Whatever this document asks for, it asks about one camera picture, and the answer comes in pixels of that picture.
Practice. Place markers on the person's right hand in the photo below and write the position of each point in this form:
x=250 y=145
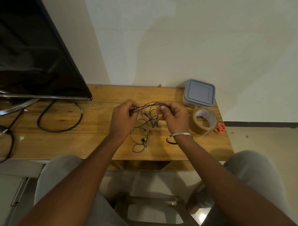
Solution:
x=177 y=118

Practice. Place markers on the person's left hand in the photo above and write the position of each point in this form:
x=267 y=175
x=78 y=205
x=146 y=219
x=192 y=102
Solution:
x=121 y=121

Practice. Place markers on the grey lidded plastic container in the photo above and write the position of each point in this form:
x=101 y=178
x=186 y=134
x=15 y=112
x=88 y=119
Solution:
x=199 y=93

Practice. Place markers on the person's left forearm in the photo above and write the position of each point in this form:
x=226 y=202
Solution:
x=76 y=181

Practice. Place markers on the person's right forearm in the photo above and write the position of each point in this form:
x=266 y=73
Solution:
x=221 y=181

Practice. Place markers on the person's left leg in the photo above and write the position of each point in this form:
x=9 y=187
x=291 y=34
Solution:
x=55 y=170

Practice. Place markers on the person's leg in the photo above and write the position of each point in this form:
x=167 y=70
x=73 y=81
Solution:
x=55 y=170
x=251 y=167

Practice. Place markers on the person's right leg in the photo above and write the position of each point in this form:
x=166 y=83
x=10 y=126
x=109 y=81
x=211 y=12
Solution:
x=251 y=167

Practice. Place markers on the brown packing tape roll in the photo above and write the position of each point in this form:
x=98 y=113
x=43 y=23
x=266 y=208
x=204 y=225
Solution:
x=198 y=129

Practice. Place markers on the orange scissors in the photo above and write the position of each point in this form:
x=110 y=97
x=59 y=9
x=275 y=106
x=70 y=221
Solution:
x=220 y=128

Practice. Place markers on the silver television stand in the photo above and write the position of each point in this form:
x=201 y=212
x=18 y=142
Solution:
x=21 y=107

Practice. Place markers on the small white scrap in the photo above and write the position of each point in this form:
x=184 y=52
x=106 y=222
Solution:
x=21 y=138

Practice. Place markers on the black television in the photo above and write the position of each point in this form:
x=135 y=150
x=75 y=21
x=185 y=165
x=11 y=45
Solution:
x=35 y=58

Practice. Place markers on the metal floor rail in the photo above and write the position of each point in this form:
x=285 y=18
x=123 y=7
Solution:
x=19 y=192

